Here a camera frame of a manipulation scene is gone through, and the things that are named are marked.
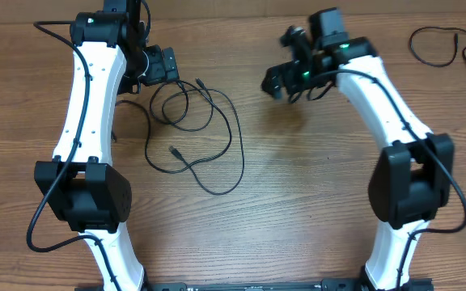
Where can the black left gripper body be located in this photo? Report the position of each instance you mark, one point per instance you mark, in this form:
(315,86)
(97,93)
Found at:
(156,71)

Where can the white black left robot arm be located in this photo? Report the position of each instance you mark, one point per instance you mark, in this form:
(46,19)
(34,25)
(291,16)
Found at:
(112,56)

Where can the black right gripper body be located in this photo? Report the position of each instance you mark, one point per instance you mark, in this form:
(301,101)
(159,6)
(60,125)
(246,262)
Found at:
(288,69)

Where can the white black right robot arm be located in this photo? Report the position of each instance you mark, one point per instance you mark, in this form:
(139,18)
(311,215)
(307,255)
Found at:
(411,178)

